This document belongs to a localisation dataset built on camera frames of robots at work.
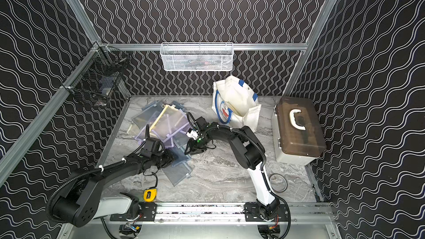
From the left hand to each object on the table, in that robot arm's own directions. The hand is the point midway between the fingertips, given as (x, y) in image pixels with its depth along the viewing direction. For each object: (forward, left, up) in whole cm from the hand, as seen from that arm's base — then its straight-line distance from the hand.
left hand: (177, 155), depth 88 cm
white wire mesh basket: (+84, +1, +7) cm, 85 cm away
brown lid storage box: (+14, -64, +7) cm, 66 cm away
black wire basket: (+35, +49, +22) cm, 64 cm away
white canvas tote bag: (+38, -31, +1) cm, 49 cm away
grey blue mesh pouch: (-6, -1, -5) cm, 8 cm away
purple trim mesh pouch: (+20, +9, 0) cm, 22 cm away
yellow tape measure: (-20, +10, -3) cm, 22 cm away
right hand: (+3, -5, -3) cm, 7 cm away
